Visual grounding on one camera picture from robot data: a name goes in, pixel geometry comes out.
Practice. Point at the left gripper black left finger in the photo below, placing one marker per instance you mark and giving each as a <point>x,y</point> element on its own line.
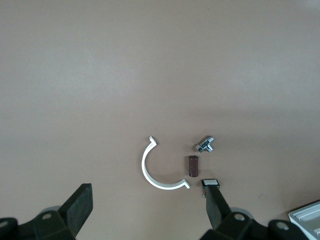
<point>75,207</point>

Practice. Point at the small white rectangular switch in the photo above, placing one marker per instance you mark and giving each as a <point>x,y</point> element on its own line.
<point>210,181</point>

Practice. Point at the white semicircular pipe clamp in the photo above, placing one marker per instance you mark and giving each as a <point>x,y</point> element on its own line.
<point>143,165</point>

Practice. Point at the white compartment tray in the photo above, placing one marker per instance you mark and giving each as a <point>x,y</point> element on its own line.
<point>307,220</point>

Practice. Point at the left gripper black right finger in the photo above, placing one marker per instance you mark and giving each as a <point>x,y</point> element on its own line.
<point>217,210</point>

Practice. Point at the chrome metal fitting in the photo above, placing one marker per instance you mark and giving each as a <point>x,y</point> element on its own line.
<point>203,145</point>

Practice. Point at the brown cylinder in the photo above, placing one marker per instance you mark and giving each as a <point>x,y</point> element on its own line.
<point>192,166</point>

